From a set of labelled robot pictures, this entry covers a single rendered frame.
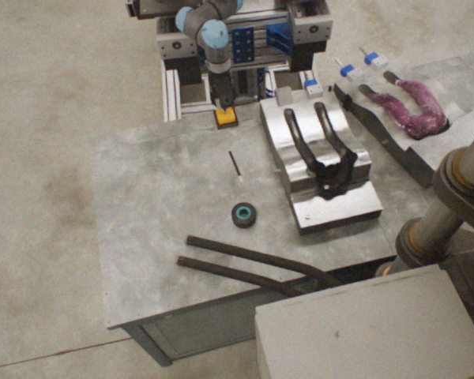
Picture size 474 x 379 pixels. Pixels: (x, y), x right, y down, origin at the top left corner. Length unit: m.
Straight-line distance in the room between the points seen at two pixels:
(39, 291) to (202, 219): 1.17
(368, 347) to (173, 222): 0.96
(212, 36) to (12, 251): 1.63
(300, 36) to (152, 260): 0.96
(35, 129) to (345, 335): 2.53
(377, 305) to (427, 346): 0.08
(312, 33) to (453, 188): 1.16
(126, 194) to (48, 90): 1.65
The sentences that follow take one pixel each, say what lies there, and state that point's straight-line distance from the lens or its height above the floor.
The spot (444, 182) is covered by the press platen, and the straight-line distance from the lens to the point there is 0.80.
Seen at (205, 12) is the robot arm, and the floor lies 1.18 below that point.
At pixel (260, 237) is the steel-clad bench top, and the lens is 1.51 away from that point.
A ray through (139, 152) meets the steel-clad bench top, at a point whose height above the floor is 0.80.
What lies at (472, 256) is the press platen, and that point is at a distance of 1.04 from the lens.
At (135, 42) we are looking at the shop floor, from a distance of 3.31.
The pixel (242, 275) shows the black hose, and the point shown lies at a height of 0.87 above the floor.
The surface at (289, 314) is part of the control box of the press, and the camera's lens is 0.74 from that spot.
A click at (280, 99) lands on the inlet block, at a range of 1.67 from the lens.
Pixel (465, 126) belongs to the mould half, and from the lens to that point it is 1.71.
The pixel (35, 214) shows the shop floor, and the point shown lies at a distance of 2.72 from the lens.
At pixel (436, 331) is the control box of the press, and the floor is 1.47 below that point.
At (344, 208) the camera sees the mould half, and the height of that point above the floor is 0.86.
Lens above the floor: 2.18
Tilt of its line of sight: 60 degrees down
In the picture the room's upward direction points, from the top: 5 degrees counter-clockwise
